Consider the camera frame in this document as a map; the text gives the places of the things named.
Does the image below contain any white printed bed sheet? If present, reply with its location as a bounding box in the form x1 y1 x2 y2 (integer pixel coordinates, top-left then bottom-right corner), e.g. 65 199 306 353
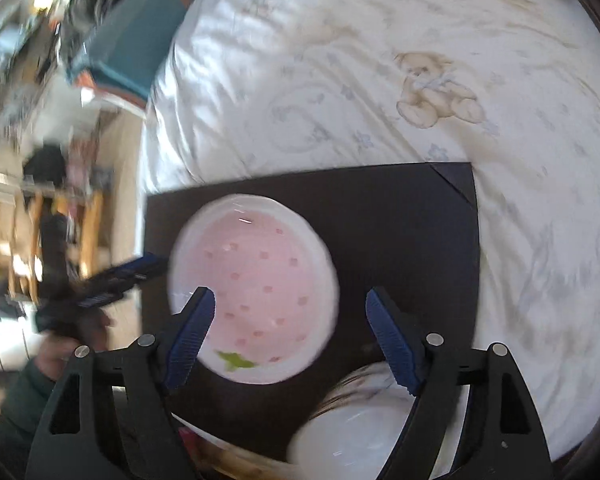
140 0 600 461

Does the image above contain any wooden rack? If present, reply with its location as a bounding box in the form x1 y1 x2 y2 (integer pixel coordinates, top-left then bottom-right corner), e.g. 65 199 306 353
0 190 106 301

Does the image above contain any white bowl with leaf print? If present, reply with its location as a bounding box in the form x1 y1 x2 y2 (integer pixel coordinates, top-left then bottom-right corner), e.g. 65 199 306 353
307 362 421 426
285 400 463 480

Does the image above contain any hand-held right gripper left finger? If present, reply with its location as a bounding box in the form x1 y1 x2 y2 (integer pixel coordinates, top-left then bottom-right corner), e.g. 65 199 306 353
25 286 216 480

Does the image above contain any black bag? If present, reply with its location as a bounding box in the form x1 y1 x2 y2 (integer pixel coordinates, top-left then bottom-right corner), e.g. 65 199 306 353
22 145 68 181

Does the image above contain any deep pink plate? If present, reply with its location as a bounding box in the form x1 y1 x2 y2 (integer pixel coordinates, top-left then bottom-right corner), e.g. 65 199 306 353
167 194 341 386

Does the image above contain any black mat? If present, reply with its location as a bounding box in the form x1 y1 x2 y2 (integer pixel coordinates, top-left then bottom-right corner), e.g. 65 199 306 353
142 161 481 463

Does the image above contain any person's left hand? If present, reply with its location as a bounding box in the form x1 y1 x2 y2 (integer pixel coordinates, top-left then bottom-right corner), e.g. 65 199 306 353
37 310 112 381

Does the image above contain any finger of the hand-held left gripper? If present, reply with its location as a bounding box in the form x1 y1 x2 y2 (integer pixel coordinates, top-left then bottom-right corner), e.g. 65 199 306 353
87 255 168 288
77 280 146 308

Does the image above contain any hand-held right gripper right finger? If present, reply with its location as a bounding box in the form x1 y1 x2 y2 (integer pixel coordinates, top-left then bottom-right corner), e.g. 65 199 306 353
366 287 553 480

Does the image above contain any teal cushion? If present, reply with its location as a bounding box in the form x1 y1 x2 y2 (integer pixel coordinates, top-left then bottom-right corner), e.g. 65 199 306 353
67 0 216 106

